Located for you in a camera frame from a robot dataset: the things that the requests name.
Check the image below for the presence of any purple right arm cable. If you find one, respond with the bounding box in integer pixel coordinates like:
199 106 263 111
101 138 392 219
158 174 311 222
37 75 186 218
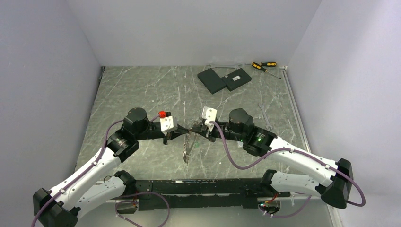
209 121 366 219

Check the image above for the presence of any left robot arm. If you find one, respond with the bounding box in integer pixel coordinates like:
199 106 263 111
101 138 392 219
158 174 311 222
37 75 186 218
31 107 189 227

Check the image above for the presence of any silver wrench on table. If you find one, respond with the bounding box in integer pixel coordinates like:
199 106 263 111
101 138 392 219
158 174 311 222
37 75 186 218
258 103 273 131

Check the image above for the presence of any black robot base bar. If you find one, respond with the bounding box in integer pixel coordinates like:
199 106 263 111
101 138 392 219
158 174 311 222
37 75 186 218
122 178 290 211

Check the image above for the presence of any round metal key organizer disc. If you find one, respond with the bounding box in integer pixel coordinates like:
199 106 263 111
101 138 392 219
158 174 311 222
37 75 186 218
183 121 200 164

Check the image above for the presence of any yellow black screwdriver front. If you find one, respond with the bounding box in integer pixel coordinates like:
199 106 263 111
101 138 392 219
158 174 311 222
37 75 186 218
253 67 281 79

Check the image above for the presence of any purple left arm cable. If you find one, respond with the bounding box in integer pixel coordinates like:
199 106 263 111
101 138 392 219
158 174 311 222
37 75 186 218
30 114 170 227

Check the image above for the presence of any yellow black screwdriver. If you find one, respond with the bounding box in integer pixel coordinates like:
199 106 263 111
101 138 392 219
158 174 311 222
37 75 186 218
246 62 277 67
253 67 281 79

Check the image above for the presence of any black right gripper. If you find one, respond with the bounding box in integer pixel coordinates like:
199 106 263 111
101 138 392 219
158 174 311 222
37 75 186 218
191 121 245 142

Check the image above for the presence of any yellow black screwdriver rear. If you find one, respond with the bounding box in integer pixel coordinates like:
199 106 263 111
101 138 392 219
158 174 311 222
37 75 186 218
246 62 277 67

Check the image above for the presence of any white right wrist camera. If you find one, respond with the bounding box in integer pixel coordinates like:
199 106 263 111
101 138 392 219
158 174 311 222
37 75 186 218
201 106 217 128

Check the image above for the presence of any clear plastic case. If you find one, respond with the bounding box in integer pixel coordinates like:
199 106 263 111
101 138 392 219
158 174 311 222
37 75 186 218
237 141 244 148

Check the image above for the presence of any long silver wrench at wall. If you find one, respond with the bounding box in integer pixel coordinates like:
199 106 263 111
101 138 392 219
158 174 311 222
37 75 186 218
207 64 243 69

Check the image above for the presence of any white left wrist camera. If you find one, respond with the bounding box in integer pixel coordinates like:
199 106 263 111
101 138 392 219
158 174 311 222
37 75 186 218
158 111 178 134

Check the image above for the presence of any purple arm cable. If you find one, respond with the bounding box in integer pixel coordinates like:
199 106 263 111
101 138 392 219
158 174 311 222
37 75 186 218
209 121 366 219
30 114 170 227

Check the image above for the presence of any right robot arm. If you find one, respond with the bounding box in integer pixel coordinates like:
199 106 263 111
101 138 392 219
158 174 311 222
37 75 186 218
190 107 354 209

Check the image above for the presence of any large black flat box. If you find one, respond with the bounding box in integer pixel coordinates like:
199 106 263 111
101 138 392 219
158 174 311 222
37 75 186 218
197 68 227 94

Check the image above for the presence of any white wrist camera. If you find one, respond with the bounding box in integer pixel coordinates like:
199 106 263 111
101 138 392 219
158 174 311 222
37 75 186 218
201 106 217 128
158 111 178 134

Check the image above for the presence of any small black flat box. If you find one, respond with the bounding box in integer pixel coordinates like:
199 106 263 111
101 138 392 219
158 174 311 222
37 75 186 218
221 68 252 91

